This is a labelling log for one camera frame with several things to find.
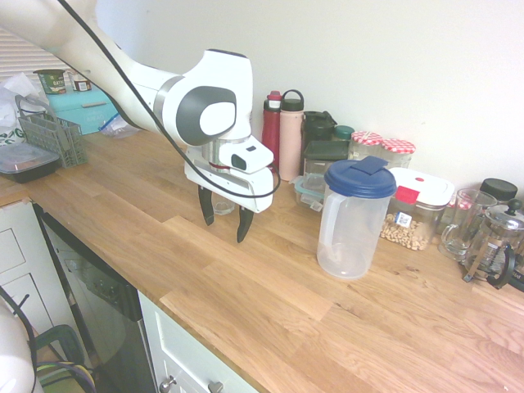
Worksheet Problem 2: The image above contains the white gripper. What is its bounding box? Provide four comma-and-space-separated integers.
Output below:
183, 147, 275, 244

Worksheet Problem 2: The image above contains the clear pitcher blue lid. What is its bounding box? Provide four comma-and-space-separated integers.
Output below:
316, 156, 398, 281

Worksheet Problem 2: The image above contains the red water bottle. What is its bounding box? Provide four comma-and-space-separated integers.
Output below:
261, 90, 283, 171

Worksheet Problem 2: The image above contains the pink water bottle black cap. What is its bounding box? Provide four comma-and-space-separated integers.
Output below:
278, 89, 306, 181

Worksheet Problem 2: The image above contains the clear drinking glass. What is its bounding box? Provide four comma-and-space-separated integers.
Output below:
211, 191, 237, 216

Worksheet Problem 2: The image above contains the glass container teal lid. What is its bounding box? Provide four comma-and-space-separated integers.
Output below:
289, 174, 327, 212

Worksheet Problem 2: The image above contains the dark green shaker bottle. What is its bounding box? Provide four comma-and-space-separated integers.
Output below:
301, 110, 337, 175

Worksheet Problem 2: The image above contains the clear zip bag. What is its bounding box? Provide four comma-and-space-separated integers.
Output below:
97, 112, 142, 140

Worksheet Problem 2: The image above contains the jar with green lid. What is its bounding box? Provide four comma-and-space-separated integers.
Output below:
332, 124, 355, 144

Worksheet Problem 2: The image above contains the white cabinet with knobs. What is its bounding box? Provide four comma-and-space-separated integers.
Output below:
137, 290, 263, 393

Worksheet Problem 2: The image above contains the black dishwasher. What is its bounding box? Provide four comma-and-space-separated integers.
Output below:
32, 202, 159, 393

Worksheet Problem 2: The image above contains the teal bread box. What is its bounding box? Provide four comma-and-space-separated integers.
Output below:
45, 88, 120, 136

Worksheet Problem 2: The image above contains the grey cutlery basket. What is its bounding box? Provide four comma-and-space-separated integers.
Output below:
15, 94, 89, 169

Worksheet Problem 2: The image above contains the brown and white cup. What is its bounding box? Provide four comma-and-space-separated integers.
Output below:
67, 69, 93, 92

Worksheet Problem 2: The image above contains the cereal container white lid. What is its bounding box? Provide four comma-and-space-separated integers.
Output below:
378, 166, 456, 251

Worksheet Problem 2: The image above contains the black food container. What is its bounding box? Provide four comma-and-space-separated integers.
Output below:
0, 145, 61, 184

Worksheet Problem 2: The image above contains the white panelled cabinet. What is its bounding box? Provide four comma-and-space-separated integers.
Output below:
0, 200, 89, 357

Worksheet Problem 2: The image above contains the green oatmeal cup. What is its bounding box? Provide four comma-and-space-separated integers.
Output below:
33, 68, 66, 96

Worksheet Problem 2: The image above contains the clear glass mug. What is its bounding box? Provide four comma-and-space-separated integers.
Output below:
437, 187, 499, 262

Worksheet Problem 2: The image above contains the white plastic bag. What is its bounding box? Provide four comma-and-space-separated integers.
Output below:
0, 72, 52, 148

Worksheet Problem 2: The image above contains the white window blind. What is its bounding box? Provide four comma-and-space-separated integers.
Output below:
0, 26, 69, 89

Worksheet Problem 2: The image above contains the jar with black lid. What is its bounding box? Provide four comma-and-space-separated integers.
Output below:
479, 178, 519, 206

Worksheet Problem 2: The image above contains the glass french press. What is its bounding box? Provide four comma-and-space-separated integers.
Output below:
462, 198, 524, 290

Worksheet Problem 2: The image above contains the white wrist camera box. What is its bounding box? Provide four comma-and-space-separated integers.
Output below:
218, 142, 275, 173

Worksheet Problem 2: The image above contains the dark green metal frame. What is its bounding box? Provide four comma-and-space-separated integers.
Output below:
34, 325, 89, 369

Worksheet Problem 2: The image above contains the purple cable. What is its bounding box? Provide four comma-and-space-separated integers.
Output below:
38, 362, 97, 393

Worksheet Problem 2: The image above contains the black floor cable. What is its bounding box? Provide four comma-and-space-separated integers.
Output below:
0, 286, 41, 393

